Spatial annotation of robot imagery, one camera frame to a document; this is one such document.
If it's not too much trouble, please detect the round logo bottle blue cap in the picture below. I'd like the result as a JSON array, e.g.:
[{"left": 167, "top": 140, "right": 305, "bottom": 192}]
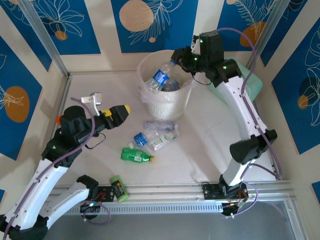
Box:
[{"left": 161, "top": 79, "right": 180, "bottom": 92}]

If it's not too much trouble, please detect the blue label bottle white cap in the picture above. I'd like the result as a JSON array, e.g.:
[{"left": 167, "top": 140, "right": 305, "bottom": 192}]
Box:
[{"left": 128, "top": 128, "right": 162, "bottom": 149}]

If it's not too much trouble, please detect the clear crushed plastic bottle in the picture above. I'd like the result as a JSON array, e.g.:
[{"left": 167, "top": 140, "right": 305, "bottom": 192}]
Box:
[{"left": 142, "top": 119, "right": 179, "bottom": 133}]

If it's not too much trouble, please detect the green bottle with yellow cap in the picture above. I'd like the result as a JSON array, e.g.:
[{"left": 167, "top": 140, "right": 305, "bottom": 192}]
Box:
[{"left": 120, "top": 147, "right": 156, "bottom": 164}]

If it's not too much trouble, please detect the small clear bottle green label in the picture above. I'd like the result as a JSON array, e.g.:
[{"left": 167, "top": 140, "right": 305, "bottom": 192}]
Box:
[{"left": 149, "top": 129, "right": 181, "bottom": 152}]

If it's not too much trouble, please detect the white plastic bin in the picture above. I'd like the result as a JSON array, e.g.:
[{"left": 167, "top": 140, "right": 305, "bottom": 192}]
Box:
[{"left": 138, "top": 49, "right": 195, "bottom": 120}]

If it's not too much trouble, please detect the mint green zip case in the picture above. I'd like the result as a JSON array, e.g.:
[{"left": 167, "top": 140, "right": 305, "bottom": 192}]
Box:
[{"left": 208, "top": 58, "right": 263, "bottom": 102}]

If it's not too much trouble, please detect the light green cylinder can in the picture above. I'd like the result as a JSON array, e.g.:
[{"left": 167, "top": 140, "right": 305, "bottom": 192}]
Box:
[{"left": 109, "top": 175, "right": 131, "bottom": 203}]

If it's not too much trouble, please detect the black base connector block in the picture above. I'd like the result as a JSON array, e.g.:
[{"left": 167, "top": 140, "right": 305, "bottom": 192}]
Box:
[
  {"left": 221, "top": 199, "right": 248, "bottom": 218},
  {"left": 79, "top": 201, "right": 101, "bottom": 221}
]

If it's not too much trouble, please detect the grey steel panel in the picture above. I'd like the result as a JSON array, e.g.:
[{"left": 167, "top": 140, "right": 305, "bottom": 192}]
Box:
[{"left": 47, "top": 215, "right": 301, "bottom": 240}]

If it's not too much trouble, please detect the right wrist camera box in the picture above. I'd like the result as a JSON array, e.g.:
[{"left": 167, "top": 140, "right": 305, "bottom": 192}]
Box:
[{"left": 191, "top": 34, "right": 202, "bottom": 55}]

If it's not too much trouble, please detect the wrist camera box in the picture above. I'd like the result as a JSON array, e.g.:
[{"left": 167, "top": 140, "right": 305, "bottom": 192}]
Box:
[
  {"left": 81, "top": 91, "right": 104, "bottom": 117},
  {"left": 191, "top": 34, "right": 202, "bottom": 55}
]

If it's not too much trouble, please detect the aluminium side rail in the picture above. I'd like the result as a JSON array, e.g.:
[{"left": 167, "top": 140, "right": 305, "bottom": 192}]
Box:
[{"left": 39, "top": 73, "right": 73, "bottom": 161}]

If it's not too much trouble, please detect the right gripper thin black cable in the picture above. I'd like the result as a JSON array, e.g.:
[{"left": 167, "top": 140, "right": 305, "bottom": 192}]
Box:
[{"left": 193, "top": 74, "right": 213, "bottom": 86}]

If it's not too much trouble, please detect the gripper thin black cable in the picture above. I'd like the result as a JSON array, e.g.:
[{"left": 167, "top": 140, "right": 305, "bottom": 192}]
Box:
[
  {"left": 84, "top": 133, "right": 106, "bottom": 150},
  {"left": 193, "top": 74, "right": 213, "bottom": 86}
]

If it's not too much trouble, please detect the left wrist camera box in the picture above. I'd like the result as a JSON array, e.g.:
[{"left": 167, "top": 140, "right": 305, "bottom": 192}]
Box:
[{"left": 81, "top": 91, "right": 104, "bottom": 117}]

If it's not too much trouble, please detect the left gripper thin black cable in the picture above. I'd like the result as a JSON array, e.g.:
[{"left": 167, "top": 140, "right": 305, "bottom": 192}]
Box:
[{"left": 84, "top": 133, "right": 106, "bottom": 150}]

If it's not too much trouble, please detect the aluminium frame post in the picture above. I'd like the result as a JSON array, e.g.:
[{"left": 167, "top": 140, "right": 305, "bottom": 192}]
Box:
[
  {"left": 18, "top": 0, "right": 70, "bottom": 78},
  {"left": 246, "top": 0, "right": 288, "bottom": 71}
]

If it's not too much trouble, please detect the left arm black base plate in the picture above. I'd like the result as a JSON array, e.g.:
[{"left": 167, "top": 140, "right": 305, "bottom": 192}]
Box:
[{"left": 87, "top": 184, "right": 116, "bottom": 204}]

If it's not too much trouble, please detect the aluminium table edge rail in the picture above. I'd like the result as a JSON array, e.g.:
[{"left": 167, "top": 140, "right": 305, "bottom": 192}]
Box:
[{"left": 49, "top": 179, "right": 293, "bottom": 206}]

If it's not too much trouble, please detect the grey slotted cable duct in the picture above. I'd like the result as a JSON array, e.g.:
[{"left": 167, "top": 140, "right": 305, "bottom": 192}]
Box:
[{"left": 67, "top": 202, "right": 223, "bottom": 216}]

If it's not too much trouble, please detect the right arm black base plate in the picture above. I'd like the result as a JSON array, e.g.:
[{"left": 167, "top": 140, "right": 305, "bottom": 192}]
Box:
[{"left": 201, "top": 181, "right": 248, "bottom": 201}]

